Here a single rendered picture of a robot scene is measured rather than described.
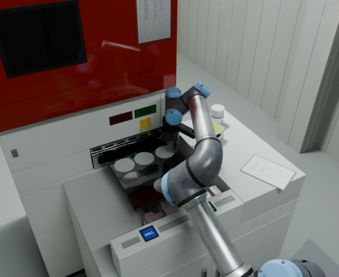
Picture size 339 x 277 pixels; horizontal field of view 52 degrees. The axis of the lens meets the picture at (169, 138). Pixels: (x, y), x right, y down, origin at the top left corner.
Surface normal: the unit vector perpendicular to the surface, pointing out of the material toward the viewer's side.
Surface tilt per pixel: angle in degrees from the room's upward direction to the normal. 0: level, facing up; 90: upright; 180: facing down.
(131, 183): 0
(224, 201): 0
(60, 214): 90
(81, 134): 90
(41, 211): 90
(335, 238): 0
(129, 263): 90
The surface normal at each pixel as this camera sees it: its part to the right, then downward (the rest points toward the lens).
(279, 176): 0.00, -0.80
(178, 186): -0.41, 0.03
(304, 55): -0.87, 0.29
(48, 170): 0.48, 0.53
